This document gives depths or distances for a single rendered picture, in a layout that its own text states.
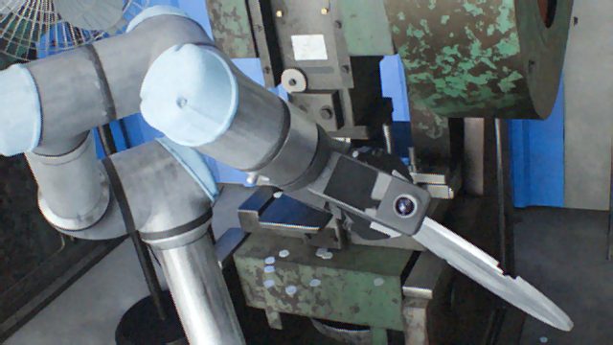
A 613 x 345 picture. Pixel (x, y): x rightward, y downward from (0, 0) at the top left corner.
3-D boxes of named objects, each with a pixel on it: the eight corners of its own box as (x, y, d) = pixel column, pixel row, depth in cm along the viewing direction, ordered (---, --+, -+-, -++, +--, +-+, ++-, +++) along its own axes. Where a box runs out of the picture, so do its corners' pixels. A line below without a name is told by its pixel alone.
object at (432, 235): (522, 313, 98) (525, 309, 98) (611, 350, 69) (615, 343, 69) (363, 204, 98) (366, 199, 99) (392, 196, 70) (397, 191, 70)
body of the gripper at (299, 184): (343, 149, 76) (271, 104, 68) (402, 166, 70) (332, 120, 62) (316, 212, 76) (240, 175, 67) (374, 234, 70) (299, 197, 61)
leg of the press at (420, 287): (466, 524, 150) (442, 186, 110) (419, 512, 155) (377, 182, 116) (533, 289, 221) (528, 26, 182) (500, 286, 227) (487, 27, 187)
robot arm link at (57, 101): (34, 196, 100) (-42, 43, 55) (101, 172, 104) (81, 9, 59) (58, 266, 98) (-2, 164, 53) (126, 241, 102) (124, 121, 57)
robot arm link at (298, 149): (304, 101, 58) (265, 188, 58) (335, 121, 62) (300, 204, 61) (250, 88, 64) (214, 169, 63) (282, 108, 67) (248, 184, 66)
